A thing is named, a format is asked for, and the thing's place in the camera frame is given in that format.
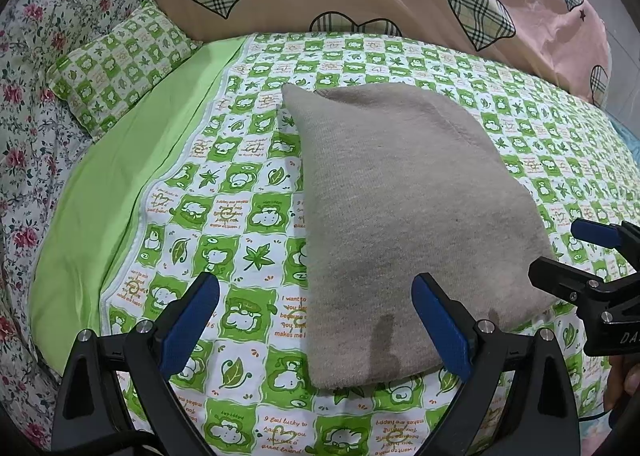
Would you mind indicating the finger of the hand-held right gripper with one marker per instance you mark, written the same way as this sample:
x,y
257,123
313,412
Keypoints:
x,y
565,281
597,233

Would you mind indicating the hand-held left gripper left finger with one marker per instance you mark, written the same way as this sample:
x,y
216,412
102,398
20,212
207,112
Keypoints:
x,y
190,326

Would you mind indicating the green checkered bed sheet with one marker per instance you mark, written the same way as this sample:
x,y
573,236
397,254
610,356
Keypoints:
x,y
225,186

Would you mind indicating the beige knit sweater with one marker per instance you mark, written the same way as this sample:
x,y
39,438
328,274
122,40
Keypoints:
x,y
400,186

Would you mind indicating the person's right hand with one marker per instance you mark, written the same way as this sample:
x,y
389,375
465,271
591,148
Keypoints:
x,y
622,381

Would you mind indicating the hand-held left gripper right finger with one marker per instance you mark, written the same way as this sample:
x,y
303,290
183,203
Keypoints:
x,y
442,326

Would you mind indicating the light blue cloth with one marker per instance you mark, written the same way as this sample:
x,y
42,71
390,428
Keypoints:
x,y
631,141

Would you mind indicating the small green checkered pillow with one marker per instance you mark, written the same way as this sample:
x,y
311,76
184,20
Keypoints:
x,y
115,66

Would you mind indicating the floral blanket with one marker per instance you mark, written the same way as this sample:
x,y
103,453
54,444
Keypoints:
x,y
30,86

